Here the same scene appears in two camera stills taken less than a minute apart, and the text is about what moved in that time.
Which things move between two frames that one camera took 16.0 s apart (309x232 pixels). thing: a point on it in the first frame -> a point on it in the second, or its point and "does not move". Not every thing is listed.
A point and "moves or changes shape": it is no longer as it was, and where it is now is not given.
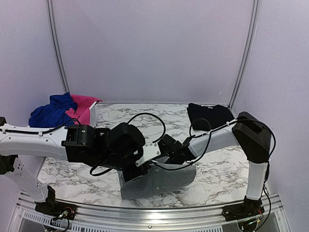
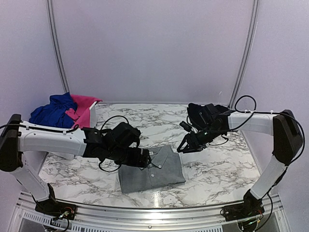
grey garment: [162, 176] moves or changes shape
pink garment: [81, 115] does not move
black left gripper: [130, 176] -> [135, 161]
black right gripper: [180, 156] -> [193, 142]
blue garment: [53, 115] does not move
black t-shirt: [203, 117] does not move
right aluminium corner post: [248, 55] does not move
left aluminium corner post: [57, 47] does not move
